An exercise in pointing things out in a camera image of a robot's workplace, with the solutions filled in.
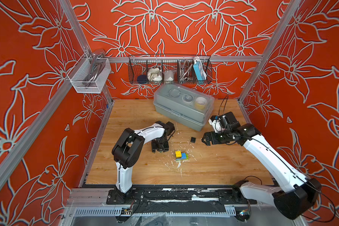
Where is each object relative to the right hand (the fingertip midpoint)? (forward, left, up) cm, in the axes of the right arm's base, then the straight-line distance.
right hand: (206, 138), depth 75 cm
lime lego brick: (-5, +9, -14) cm, 18 cm away
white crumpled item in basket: (+41, +31, +13) cm, 53 cm away
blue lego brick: (-4, +11, -14) cm, 18 cm away
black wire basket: (+46, +21, +13) cm, 53 cm away
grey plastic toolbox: (+24, +9, +1) cm, 26 cm away
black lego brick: (+9, +4, -18) cm, 20 cm away
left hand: (+1, +25, -19) cm, 31 cm away
